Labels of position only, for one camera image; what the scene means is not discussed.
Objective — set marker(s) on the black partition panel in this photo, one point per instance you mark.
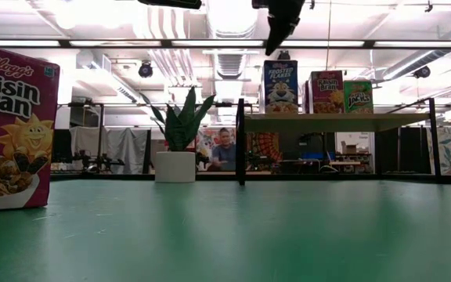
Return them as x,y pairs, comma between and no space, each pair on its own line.
409,150

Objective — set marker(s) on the black metal rack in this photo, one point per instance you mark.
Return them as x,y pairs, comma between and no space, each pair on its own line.
100,117

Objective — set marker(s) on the black table frame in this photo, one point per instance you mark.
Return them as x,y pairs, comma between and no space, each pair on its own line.
366,178

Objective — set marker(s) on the wooden shelf with black frame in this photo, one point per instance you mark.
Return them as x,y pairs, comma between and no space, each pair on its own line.
366,122

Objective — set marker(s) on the wooden workbench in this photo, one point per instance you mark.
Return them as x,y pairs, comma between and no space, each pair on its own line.
351,163

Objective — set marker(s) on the black background robot arm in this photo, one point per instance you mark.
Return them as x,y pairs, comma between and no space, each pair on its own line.
104,161

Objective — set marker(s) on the green snake plant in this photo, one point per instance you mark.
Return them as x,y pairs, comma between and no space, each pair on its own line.
182,125

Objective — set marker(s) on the black monitor screen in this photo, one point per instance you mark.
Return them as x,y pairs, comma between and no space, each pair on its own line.
61,145

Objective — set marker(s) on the cardboard box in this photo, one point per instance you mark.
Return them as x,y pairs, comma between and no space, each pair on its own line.
350,149

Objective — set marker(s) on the white drape cloth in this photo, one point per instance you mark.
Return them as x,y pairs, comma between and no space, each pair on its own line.
123,145

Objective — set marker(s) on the person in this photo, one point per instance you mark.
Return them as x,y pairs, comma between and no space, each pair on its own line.
225,154

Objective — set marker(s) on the Frosted Flakes cereal box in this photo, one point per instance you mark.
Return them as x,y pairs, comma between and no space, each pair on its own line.
280,90

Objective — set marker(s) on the white plant pot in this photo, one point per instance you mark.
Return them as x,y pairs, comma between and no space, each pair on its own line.
175,166

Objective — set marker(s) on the red mandala tapestry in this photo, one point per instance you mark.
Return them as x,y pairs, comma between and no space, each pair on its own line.
264,145

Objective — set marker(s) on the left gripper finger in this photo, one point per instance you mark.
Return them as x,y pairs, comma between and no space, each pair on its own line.
174,3

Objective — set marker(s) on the black overhead light bar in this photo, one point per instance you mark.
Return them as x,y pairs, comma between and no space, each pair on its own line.
64,43

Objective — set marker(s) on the Apple Jacks cereal box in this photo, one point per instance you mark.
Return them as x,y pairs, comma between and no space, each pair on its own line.
358,98

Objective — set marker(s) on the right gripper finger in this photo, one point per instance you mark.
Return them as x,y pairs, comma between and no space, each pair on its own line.
282,27

